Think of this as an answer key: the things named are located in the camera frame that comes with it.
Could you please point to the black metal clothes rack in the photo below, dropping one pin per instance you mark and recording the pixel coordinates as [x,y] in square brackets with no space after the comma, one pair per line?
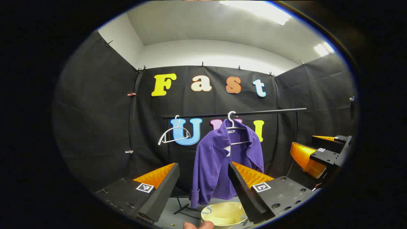
[270,111]

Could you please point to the row of black cloth clips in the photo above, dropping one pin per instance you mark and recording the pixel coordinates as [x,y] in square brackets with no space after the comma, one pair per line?
[202,65]

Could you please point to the black wall-mounted device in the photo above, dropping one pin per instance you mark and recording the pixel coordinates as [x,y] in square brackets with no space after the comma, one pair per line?
[352,108]

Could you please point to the cream round laundry hamper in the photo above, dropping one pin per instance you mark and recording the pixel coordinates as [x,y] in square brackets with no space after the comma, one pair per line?
[222,214]

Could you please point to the long ceiling light panel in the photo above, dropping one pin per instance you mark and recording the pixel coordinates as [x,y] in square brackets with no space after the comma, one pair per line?
[260,9]

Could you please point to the purple ribbed shirt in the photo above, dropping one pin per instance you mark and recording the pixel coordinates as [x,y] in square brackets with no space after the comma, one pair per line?
[213,165]

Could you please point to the small ceiling light panel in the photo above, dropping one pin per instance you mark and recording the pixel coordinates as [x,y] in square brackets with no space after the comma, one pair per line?
[323,49]

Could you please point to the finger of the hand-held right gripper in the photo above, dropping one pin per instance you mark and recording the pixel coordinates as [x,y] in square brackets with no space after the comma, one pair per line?
[324,156]
[330,143]

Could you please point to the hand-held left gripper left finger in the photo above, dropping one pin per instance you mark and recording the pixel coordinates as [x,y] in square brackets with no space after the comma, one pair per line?
[163,190]

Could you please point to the white plastic clothes hanger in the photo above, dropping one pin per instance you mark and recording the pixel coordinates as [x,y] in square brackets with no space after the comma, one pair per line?
[168,133]
[240,142]

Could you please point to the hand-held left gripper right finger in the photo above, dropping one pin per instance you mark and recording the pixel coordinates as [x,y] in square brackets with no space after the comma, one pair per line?
[241,190]

